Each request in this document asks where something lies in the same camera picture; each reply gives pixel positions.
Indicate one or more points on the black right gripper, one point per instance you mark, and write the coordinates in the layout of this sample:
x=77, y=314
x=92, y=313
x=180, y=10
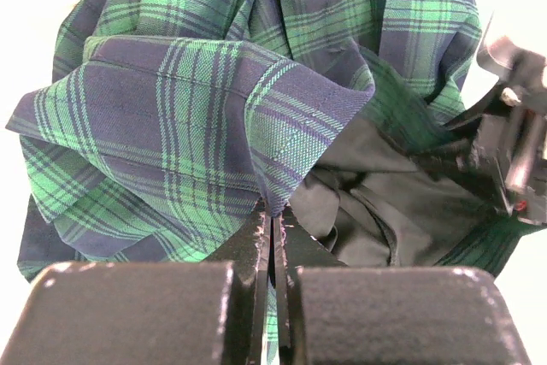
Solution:
x=501, y=156

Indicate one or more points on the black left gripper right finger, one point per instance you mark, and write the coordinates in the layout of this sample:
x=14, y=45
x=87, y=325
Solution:
x=329, y=313

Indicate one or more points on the dark green plaid garment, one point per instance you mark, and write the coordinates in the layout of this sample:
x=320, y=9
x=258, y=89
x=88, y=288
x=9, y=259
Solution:
x=167, y=122

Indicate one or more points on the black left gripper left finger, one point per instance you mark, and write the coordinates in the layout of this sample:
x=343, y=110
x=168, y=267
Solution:
x=212, y=312

